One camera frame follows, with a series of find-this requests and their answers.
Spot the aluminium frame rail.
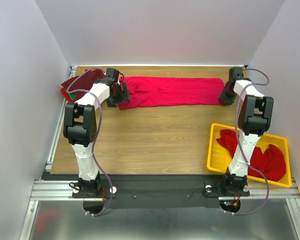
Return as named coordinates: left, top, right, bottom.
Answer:
left=30, top=180, right=300, bottom=201

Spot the maroon folded shirt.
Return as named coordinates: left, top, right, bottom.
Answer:
left=61, top=69, right=105, bottom=102

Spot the green folded shirt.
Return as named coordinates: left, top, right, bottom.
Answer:
left=68, top=93, right=76, bottom=100

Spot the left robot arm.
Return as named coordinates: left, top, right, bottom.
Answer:
left=61, top=68, right=131, bottom=198

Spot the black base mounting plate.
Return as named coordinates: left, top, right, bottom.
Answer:
left=69, top=174, right=250, bottom=210

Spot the red folded shirt bottom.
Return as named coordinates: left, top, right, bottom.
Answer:
left=61, top=87, right=72, bottom=102

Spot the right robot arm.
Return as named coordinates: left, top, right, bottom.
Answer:
left=218, top=67, right=274, bottom=195

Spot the pink magenta t shirt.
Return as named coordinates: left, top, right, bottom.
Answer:
left=118, top=76, right=225, bottom=110

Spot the red shirt in tray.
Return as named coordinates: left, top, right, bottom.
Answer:
left=216, top=129, right=286, bottom=182

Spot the yellow plastic tray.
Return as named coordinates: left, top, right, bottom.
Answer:
left=206, top=123, right=292, bottom=188

